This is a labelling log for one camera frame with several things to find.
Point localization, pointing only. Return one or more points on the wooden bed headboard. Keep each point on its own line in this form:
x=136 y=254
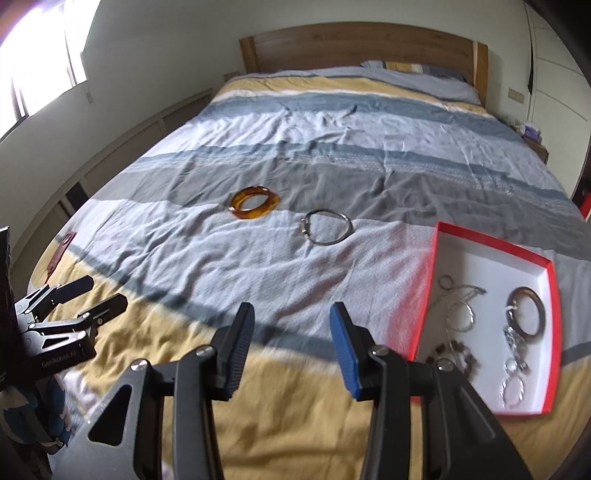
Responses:
x=360 y=46

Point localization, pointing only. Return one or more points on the red jewelry box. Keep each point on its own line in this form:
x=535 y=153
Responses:
x=494 y=263

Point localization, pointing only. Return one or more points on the red item by wardrobe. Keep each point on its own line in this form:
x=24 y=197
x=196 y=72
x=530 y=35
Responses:
x=586 y=205

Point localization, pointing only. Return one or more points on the purple box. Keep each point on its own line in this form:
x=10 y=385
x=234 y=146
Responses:
x=531 y=133

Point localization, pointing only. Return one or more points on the nightstand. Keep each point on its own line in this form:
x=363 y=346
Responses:
x=538 y=147

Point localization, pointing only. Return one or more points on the wide silver bangle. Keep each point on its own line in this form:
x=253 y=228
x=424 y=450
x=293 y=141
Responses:
x=472 y=316

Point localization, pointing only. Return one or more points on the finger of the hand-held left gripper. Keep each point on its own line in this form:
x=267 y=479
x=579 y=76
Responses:
x=108 y=307
x=76 y=287

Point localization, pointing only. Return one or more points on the brown wooden bangle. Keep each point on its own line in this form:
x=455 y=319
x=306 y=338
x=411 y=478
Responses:
x=538 y=318

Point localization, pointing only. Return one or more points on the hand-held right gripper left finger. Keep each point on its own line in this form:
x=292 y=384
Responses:
x=240 y=344

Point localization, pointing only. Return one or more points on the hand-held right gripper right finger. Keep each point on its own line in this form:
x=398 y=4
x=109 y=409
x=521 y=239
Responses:
x=346 y=355

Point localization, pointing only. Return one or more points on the thin silver bangle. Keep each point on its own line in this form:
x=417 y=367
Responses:
x=323 y=241

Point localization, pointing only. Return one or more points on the person's blue patterned clothing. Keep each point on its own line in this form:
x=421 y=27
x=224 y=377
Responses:
x=32 y=415

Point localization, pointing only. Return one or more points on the amber bangle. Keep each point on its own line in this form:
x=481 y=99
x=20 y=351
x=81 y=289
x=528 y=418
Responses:
x=240 y=210

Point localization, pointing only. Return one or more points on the window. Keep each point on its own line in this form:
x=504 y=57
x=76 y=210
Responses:
x=41 y=60

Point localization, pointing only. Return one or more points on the wall outlet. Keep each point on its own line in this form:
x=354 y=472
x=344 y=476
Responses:
x=516 y=94

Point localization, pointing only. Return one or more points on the grey and yellow pillow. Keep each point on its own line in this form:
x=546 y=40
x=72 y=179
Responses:
x=429 y=85

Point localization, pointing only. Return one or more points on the white wardrobe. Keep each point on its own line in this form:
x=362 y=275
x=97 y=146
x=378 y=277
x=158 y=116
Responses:
x=558 y=69

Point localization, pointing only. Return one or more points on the phone in red case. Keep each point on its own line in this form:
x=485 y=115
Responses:
x=62 y=256

